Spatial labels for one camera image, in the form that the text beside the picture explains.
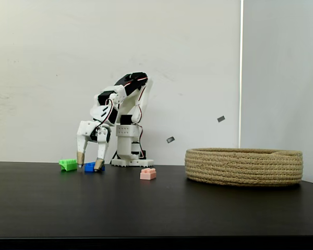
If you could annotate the blue lego block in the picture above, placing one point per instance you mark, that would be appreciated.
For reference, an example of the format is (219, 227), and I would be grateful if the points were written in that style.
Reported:
(88, 168)

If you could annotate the pink lego block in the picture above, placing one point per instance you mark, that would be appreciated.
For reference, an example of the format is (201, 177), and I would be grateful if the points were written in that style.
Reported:
(147, 174)

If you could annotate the green lego block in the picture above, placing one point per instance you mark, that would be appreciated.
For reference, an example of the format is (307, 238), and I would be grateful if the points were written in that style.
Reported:
(68, 165)

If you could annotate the grey tape piece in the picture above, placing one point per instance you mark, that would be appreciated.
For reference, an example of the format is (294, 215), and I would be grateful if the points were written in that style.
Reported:
(170, 139)
(221, 118)

